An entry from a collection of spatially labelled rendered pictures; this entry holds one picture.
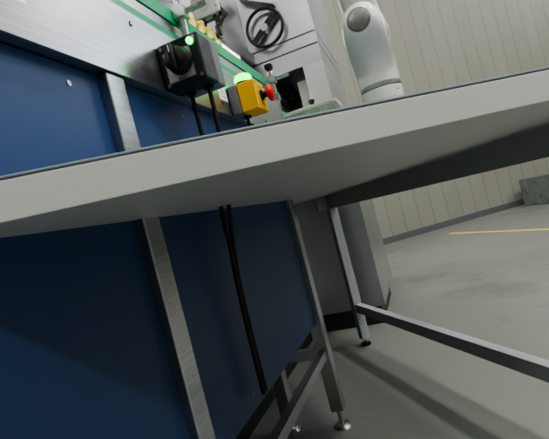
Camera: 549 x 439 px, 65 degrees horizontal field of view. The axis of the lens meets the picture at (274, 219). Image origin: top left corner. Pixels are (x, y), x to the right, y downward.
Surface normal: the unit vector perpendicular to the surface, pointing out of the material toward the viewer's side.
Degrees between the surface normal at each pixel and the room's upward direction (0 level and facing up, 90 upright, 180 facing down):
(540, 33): 90
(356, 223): 90
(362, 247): 90
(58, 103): 90
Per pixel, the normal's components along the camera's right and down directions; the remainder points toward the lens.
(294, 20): -0.31, 0.07
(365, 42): -0.12, 0.66
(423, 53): 0.22, -0.06
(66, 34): 0.92, -0.24
